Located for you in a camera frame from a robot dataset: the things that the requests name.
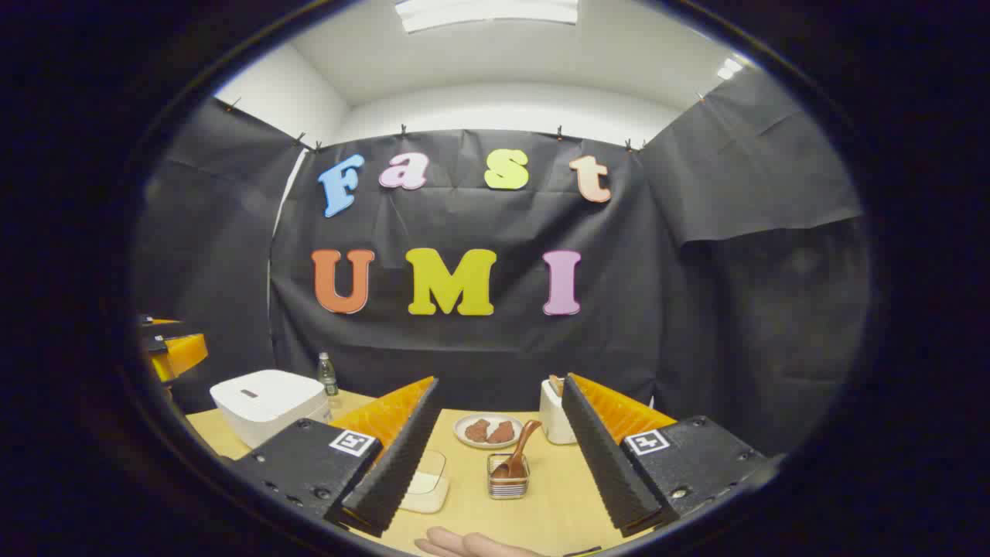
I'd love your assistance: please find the white round plate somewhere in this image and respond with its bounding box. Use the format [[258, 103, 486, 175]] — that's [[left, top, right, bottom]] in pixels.
[[453, 413, 524, 450]]

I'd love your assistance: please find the brown wooden spoon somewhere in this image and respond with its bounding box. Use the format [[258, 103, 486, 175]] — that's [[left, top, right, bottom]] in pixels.
[[492, 420, 543, 480]]

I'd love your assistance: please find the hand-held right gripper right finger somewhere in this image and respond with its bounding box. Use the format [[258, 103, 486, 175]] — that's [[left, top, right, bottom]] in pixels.
[[562, 373, 774, 538]]

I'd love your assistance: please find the black backdrop cloth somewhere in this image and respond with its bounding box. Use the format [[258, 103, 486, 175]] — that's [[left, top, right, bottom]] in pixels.
[[131, 68, 871, 457]]

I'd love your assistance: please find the metal wire chopstick holder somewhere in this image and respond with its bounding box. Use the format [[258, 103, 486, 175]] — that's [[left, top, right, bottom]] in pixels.
[[486, 453, 531, 501]]

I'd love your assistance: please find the white toaster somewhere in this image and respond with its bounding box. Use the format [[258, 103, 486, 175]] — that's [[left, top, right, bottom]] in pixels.
[[539, 379, 577, 446]]

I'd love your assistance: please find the clear rice container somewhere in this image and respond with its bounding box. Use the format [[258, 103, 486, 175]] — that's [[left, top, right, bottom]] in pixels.
[[398, 449, 451, 514]]

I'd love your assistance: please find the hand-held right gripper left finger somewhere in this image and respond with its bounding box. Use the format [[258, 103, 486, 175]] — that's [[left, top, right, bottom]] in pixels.
[[232, 376, 440, 538]]

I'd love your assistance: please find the white rice cooker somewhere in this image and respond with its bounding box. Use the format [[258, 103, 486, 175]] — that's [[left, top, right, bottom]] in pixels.
[[210, 369, 332, 449]]

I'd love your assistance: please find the long ceiling light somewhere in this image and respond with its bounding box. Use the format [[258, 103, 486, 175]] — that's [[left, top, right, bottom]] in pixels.
[[394, 0, 579, 33]]

